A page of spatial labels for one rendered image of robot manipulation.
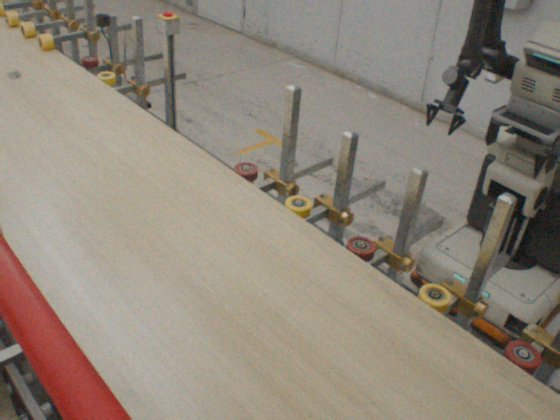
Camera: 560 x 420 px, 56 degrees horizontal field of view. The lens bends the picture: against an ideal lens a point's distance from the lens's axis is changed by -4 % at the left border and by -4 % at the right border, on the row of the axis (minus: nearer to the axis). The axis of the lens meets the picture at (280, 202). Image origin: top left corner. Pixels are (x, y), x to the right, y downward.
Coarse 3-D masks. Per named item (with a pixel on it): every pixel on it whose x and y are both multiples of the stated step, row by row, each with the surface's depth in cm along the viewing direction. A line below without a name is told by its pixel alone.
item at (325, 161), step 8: (320, 160) 204; (328, 160) 206; (296, 168) 198; (304, 168) 199; (312, 168) 201; (320, 168) 204; (296, 176) 197; (256, 184) 188; (264, 184) 188; (272, 184) 190; (264, 192) 189
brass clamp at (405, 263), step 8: (376, 240) 163; (384, 240) 164; (392, 240) 164; (376, 248) 163; (384, 248) 161; (392, 248) 161; (392, 256) 159; (400, 256) 158; (408, 256) 158; (392, 264) 160; (400, 264) 158; (408, 264) 157; (408, 272) 159
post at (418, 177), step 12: (420, 168) 144; (420, 180) 143; (408, 192) 147; (420, 192) 146; (408, 204) 149; (420, 204) 150; (408, 216) 150; (408, 228) 152; (396, 240) 157; (408, 240) 155; (396, 252) 158; (396, 276) 162
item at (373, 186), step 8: (368, 184) 188; (376, 184) 188; (384, 184) 191; (352, 192) 183; (360, 192) 183; (368, 192) 186; (352, 200) 182; (320, 208) 174; (312, 216) 170; (320, 216) 173
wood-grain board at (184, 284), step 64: (0, 64) 244; (64, 64) 248; (0, 128) 192; (64, 128) 195; (128, 128) 198; (0, 192) 159; (64, 192) 161; (128, 192) 164; (192, 192) 166; (256, 192) 168; (64, 256) 137; (128, 256) 139; (192, 256) 141; (256, 256) 143; (320, 256) 145; (64, 320) 119; (128, 320) 121; (192, 320) 123; (256, 320) 124; (320, 320) 125; (384, 320) 127; (448, 320) 128; (128, 384) 107; (192, 384) 108; (256, 384) 109; (320, 384) 110; (384, 384) 111; (448, 384) 112; (512, 384) 113
